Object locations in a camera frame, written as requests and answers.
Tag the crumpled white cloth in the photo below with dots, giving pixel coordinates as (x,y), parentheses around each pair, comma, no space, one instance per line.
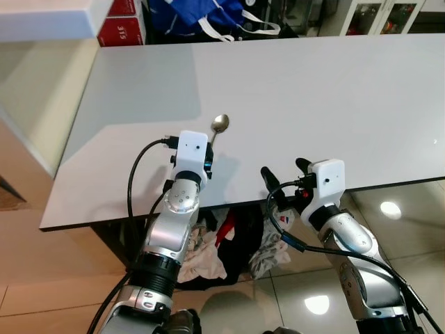
(201,257)

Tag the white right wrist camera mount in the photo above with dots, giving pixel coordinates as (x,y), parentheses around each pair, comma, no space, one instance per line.
(328,179)

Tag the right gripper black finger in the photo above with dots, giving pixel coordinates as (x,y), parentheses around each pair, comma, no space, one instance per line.
(303,166)
(272,182)

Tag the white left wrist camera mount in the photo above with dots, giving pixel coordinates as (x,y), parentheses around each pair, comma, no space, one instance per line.
(191,149)

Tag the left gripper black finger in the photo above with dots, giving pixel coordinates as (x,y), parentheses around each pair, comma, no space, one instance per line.
(210,149)

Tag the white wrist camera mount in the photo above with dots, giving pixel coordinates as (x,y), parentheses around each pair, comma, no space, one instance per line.
(191,149)
(328,179)

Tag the silver metal spoon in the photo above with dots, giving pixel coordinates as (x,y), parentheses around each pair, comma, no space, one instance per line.
(220,123)

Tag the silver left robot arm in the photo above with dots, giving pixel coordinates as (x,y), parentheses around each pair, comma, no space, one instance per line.
(167,236)

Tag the dark right robot leg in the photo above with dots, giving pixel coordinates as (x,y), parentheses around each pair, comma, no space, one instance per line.
(281,331)

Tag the red cloth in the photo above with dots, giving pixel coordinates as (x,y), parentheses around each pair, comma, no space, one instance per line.
(226,226)

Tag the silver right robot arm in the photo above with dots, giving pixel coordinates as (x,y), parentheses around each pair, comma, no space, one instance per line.
(354,243)

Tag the black clothing pile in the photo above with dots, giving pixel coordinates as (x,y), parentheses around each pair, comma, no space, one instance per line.
(240,257)

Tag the plain red box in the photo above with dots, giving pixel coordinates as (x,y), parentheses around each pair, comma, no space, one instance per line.
(124,7)

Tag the red box with white digits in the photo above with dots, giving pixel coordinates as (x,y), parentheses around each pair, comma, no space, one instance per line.
(119,31)

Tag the white counter slab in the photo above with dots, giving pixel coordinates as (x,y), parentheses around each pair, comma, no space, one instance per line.
(42,17)

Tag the white patterned cloth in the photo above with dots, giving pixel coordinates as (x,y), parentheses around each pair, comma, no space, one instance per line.
(268,257)

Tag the dark robot leg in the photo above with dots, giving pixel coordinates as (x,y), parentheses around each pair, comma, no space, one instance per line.
(281,331)
(182,323)

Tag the dark left robot leg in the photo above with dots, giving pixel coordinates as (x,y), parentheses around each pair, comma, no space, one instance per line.
(182,323)

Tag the white glass-door cabinet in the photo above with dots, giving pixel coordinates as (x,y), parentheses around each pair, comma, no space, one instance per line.
(417,10)

